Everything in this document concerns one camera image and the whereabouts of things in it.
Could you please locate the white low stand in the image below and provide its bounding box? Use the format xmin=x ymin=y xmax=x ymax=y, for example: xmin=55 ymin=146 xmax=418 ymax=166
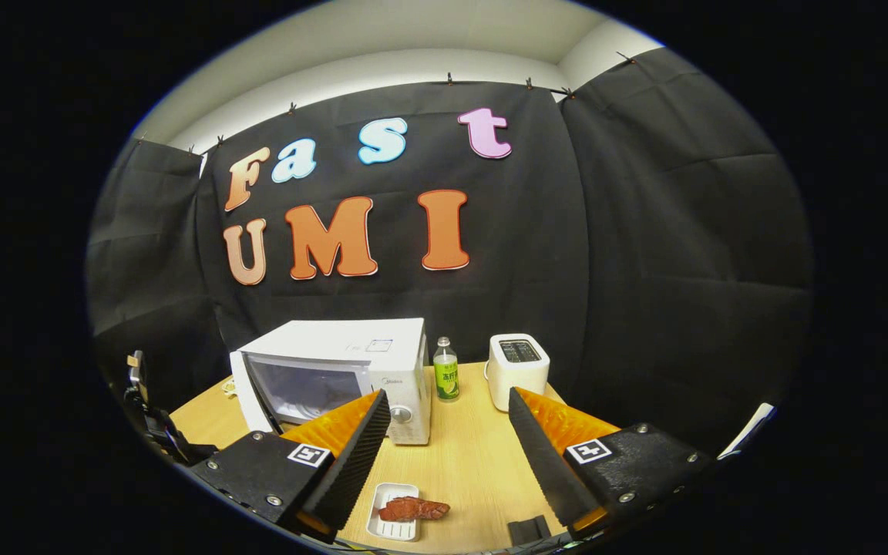
xmin=718 ymin=402 xmax=776 ymax=461

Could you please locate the white microwave oven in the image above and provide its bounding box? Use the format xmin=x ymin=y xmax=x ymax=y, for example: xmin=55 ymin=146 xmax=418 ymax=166
xmin=230 ymin=318 xmax=432 ymax=446

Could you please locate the red-brown roasted meat piece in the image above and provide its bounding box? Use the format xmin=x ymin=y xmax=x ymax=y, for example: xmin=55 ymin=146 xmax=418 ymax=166
xmin=378 ymin=496 xmax=451 ymax=523

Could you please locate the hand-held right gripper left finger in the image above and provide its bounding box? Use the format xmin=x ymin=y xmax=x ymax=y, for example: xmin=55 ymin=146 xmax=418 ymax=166
xmin=190 ymin=389 xmax=392 ymax=544

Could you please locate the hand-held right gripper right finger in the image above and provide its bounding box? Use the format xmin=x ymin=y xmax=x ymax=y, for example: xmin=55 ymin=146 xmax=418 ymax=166
xmin=507 ymin=387 xmax=722 ymax=539

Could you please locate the white ribbed rectangular plate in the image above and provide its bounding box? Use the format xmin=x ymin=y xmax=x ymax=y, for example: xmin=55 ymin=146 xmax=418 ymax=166
xmin=366 ymin=483 xmax=420 ymax=542

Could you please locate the green label drink bottle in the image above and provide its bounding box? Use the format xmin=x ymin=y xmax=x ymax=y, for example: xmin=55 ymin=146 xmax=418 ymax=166
xmin=433 ymin=336 xmax=460 ymax=402

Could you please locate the black table clamp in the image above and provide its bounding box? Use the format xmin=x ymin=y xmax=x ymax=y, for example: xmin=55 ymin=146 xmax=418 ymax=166
xmin=507 ymin=515 xmax=553 ymax=547

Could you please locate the white toaster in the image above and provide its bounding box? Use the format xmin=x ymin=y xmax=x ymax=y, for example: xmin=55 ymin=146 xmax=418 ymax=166
xmin=484 ymin=333 xmax=551 ymax=412

